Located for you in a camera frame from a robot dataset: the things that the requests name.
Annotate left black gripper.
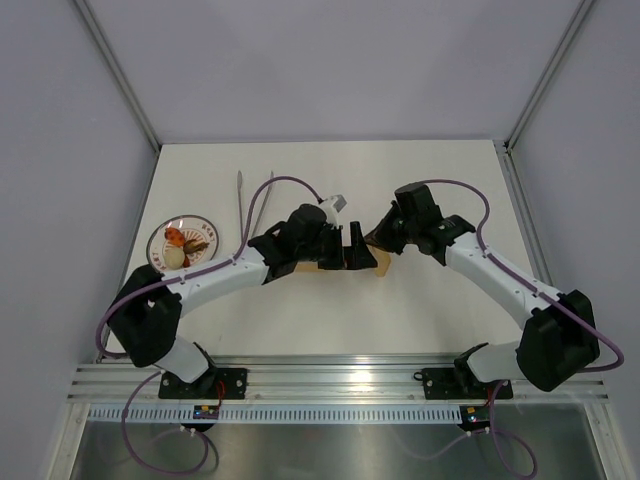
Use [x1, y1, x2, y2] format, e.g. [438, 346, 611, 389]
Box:
[296, 222, 376, 271]

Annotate yellow lunch box lid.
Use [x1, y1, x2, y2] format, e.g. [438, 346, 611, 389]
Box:
[294, 227, 391, 278]

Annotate metal food tongs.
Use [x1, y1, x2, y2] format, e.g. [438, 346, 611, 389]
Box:
[236, 170, 273, 239]

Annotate round printed food plate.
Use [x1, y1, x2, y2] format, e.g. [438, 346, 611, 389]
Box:
[146, 215, 220, 273]

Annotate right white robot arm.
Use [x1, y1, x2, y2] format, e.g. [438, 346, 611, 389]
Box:
[379, 183, 600, 396]

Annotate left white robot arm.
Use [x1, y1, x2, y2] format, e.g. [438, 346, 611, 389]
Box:
[106, 204, 378, 398]

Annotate brown crab claw toy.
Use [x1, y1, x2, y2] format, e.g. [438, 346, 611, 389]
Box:
[182, 239, 209, 255]

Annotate white dumpling toy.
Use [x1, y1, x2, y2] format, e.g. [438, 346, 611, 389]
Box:
[163, 248, 185, 270]

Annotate orange fried cutlet toy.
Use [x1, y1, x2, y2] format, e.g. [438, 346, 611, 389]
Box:
[164, 227, 186, 248]

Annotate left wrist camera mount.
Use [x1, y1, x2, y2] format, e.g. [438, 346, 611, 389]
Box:
[318, 194, 347, 217]

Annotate right aluminium frame post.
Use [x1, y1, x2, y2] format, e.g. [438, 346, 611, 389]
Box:
[504, 0, 599, 154]

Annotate aluminium frame post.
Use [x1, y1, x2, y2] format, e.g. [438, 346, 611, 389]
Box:
[504, 0, 599, 154]
[74, 0, 161, 154]

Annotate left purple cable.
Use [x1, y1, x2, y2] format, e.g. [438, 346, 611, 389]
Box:
[94, 175, 326, 474]

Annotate aluminium mounting rail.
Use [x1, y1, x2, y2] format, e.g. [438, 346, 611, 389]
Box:
[67, 353, 609, 404]

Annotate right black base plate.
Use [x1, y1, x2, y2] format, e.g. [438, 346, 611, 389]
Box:
[412, 367, 513, 401]

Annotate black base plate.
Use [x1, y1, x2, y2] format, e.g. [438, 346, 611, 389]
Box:
[158, 367, 248, 400]
[412, 367, 513, 401]

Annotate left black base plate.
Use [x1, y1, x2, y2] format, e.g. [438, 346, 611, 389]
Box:
[158, 367, 248, 400]

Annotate left aluminium frame post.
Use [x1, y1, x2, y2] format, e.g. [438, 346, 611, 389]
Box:
[74, 0, 161, 154]

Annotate white slotted cable duct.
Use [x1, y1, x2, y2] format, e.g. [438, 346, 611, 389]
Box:
[88, 404, 462, 425]

